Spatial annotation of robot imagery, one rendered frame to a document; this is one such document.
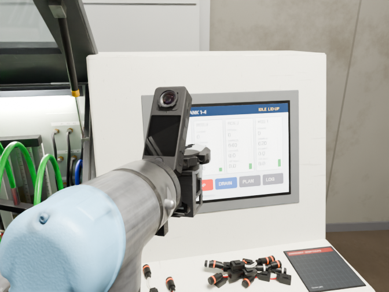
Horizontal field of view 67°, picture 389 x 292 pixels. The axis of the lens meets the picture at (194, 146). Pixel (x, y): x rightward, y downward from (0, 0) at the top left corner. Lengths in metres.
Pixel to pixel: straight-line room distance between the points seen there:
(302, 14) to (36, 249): 2.20
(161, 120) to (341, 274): 0.74
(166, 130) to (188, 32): 1.74
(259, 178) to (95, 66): 0.56
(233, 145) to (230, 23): 1.38
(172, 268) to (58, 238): 0.73
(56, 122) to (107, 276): 0.91
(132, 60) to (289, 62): 0.46
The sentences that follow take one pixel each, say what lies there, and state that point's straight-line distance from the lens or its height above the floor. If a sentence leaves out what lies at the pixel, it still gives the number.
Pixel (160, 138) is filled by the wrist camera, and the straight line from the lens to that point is 0.36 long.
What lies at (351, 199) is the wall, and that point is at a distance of 2.88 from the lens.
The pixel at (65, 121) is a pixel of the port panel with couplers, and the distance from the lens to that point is 1.08.
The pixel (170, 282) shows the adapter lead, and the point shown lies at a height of 1.00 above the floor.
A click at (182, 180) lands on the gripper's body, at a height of 1.42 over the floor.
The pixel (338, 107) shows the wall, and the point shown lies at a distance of 2.49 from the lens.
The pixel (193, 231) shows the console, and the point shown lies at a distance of 0.91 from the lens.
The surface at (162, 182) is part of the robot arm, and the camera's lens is 0.29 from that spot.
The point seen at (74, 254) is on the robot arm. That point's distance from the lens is 0.19.
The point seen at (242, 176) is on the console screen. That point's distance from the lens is 0.90.
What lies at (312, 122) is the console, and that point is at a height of 1.35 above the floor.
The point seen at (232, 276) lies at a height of 1.01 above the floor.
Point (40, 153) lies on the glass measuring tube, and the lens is 1.13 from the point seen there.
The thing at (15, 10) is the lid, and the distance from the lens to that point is 0.79.
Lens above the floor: 1.59
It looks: 20 degrees down
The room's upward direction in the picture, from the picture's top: straight up
